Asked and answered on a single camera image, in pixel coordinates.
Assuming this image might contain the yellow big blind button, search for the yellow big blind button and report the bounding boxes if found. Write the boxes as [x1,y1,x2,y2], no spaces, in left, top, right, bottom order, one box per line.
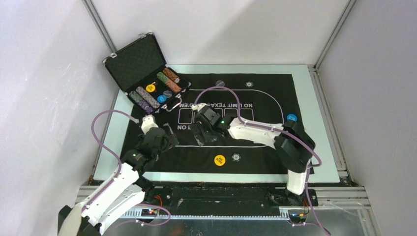
[214,155,226,166]

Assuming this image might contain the grey white chip front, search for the grey white chip front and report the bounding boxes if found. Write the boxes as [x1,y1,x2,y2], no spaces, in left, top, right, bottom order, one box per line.
[232,153,241,162]

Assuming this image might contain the black dealer button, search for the black dealer button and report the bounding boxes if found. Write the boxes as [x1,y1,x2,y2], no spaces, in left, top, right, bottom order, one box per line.
[215,80,225,89]

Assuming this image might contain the grey white poker chip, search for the grey white poker chip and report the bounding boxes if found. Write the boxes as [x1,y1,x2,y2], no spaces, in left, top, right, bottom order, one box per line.
[245,81,254,88]

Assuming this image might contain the blue small blind button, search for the blue small blind button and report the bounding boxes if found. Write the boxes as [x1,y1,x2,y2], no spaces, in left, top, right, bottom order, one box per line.
[286,114,298,122]

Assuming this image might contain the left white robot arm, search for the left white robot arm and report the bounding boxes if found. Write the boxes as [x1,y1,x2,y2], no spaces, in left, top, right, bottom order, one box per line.
[58,123,178,236]

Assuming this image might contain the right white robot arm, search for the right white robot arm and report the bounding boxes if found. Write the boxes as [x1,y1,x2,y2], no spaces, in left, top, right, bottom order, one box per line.
[190,103,316,206]

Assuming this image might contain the blue button in case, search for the blue button in case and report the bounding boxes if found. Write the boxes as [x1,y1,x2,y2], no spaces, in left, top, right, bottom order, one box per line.
[157,95,167,104]

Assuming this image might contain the clear dealer button in case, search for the clear dealer button in case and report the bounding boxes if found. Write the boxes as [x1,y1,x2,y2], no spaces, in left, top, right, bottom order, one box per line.
[163,90,173,98]

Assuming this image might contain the green orange chip row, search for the green orange chip row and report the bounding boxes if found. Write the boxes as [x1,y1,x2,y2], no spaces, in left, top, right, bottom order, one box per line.
[157,72,181,93]

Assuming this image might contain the yellow button in case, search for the yellow button in case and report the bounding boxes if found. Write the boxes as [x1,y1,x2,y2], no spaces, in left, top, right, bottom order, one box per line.
[146,84,156,93]

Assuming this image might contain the pink grey chip row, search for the pink grey chip row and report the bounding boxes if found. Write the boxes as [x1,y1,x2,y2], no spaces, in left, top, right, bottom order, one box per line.
[136,86,161,109]

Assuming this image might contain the black poker table mat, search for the black poker table mat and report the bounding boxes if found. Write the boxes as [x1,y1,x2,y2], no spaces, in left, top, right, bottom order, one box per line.
[117,73,315,175]

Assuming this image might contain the red brown chip row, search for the red brown chip row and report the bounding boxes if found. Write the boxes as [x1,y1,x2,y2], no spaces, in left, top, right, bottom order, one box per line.
[162,67,180,84]

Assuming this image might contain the electronics board with leds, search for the electronics board with leds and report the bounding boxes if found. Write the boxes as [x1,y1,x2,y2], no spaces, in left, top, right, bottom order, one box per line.
[141,208,159,217]

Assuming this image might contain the black aluminium chip case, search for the black aluminium chip case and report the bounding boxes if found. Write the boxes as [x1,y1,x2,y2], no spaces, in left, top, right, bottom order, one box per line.
[103,32,191,115]

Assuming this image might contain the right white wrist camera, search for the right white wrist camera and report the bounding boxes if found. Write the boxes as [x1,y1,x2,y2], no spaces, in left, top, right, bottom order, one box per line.
[191,103,207,112]

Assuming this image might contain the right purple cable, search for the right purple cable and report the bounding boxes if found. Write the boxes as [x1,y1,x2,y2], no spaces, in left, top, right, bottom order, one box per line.
[194,86,331,235]

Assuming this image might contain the purple cable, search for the purple cable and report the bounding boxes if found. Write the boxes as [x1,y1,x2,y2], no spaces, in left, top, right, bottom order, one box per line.
[194,86,331,235]
[78,110,172,227]

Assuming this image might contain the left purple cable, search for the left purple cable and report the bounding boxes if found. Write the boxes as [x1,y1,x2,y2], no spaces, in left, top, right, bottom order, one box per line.
[78,110,172,227]

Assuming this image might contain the black metal base rail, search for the black metal base rail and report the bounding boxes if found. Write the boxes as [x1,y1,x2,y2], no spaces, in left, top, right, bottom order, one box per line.
[88,179,359,217]

